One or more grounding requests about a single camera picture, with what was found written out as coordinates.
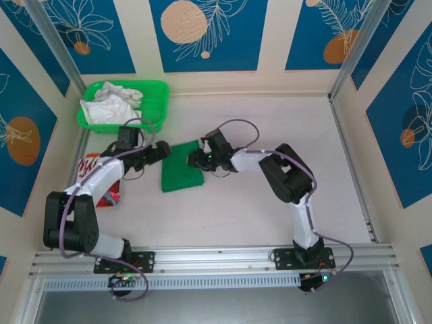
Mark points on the green t-shirt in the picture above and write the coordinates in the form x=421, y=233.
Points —
x=179, y=175

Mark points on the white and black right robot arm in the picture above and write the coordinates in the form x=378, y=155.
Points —
x=287, y=175

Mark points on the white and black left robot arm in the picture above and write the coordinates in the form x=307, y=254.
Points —
x=101, y=175

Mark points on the green plastic basket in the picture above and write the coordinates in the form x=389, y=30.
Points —
x=155, y=101

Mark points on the red and white printed t-shirt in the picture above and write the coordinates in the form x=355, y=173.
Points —
x=88, y=165

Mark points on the crumpled white t-shirt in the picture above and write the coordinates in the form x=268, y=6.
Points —
x=104, y=113
x=113, y=89

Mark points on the aluminium frame rail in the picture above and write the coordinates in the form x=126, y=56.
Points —
x=216, y=260

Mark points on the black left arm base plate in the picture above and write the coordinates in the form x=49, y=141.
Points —
x=148, y=261

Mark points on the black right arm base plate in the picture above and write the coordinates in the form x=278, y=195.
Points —
x=283, y=258

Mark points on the aluminium frame post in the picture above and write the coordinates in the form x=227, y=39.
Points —
x=57, y=44
x=357, y=44

